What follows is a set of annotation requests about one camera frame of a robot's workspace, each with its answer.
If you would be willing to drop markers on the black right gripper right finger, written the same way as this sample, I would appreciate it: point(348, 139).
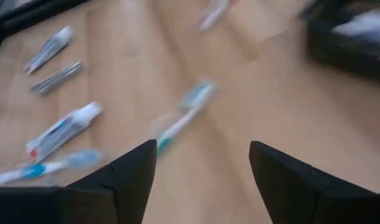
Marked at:
point(308, 199)

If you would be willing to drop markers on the teal white toothbrush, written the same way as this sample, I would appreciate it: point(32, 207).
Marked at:
point(189, 107)

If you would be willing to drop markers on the grey slim packet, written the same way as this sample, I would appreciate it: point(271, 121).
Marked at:
point(57, 77)

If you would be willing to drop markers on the grey tube white cap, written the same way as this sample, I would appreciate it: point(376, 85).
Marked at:
point(49, 48)

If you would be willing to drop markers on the black metal table frame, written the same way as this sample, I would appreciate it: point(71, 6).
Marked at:
point(21, 15)

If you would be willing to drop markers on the blue white toothbrush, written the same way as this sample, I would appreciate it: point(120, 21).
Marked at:
point(34, 171)

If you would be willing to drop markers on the toothpaste tube red blue print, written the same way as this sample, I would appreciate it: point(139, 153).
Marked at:
point(65, 129)

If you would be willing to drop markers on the black mesh plastic basket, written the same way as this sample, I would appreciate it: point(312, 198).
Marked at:
point(332, 53)

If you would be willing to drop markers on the red white toothbrush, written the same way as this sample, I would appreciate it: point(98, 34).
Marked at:
point(213, 15)

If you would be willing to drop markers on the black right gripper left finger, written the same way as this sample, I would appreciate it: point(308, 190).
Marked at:
point(84, 205)

